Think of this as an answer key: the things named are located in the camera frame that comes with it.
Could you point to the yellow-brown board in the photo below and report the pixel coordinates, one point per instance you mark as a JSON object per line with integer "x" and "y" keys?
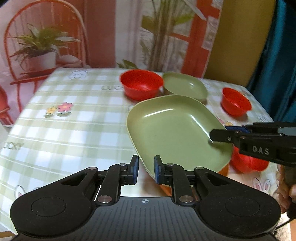
{"x": 242, "y": 33}

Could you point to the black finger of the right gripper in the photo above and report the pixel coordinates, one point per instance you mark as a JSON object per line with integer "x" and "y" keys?
{"x": 230, "y": 134}

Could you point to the small red bowl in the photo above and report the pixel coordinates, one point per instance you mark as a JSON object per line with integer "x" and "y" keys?
{"x": 235, "y": 103}

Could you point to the person's right hand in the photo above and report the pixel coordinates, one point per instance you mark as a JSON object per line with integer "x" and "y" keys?
{"x": 283, "y": 190}

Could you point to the teal curtain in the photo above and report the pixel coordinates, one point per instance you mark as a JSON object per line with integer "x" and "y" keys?
{"x": 273, "y": 81}

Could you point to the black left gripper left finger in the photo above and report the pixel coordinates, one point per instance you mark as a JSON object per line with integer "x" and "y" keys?
{"x": 65, "y": 205}

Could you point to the large red bowl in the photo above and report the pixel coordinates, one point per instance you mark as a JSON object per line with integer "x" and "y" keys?
{"x": 141, "y": 84}

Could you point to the printed red chair backdrop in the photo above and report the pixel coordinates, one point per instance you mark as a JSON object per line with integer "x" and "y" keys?
{"x": 38, "y": 37}

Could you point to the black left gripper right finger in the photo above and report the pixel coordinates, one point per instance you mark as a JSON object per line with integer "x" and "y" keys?
{"x": 227, "y": 207}

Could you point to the checkered green white tablecloth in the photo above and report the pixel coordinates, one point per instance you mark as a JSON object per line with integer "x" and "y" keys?
{"x": 75, "y": 120}

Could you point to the large green rectangular plate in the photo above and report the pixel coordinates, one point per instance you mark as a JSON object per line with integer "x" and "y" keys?
{"x": 177, "y": 128}

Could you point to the small green plate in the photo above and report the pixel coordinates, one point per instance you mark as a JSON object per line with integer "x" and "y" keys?
{"x": 182, "y": 84}

